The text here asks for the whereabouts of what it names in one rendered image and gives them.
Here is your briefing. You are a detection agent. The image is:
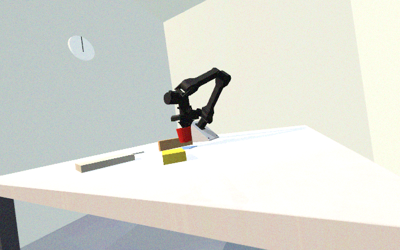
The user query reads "red cup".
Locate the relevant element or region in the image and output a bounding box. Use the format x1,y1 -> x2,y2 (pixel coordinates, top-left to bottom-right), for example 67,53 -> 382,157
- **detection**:
176,126 -> 192,143

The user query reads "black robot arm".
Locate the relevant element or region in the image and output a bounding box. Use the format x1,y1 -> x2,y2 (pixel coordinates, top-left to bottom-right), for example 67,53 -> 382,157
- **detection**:
164,68 -> 231,130

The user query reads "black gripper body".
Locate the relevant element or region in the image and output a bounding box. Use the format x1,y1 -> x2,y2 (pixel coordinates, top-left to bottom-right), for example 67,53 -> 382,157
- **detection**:
171,103 -> 199,121

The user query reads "yellow block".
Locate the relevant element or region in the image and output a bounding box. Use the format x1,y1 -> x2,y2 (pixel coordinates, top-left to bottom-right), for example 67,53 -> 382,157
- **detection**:
162,148 -> 187,165

